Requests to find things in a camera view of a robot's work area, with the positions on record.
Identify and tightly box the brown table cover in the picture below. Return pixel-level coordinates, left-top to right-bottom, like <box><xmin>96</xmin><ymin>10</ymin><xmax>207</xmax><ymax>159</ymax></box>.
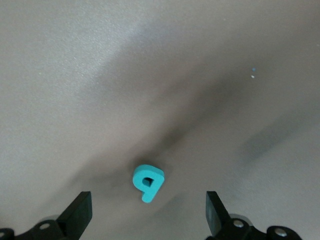
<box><xmin>0</xmin><ymin>0</ymin><xmax>320</xmax><ymax>240</ymax></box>

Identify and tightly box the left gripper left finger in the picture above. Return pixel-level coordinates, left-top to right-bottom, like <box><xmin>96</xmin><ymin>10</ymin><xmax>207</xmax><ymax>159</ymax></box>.
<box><xmin>56</xmin><ymin>191</ymin><xmax>93</xmax><ymax>240</ymax></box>

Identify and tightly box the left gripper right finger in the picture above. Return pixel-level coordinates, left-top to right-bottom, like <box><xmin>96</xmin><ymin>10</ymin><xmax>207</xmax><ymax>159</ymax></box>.
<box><xmin>205</xmin><ymin>191</ymin><xmax>232</xmax><ymax>237</ymax></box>

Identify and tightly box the teal foam letter b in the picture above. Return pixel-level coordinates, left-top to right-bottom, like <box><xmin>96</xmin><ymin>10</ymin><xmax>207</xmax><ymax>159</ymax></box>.
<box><xmin>131</xmin><ymin>164</ymin><xmax>165</xmax><ymax>203</ymax></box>

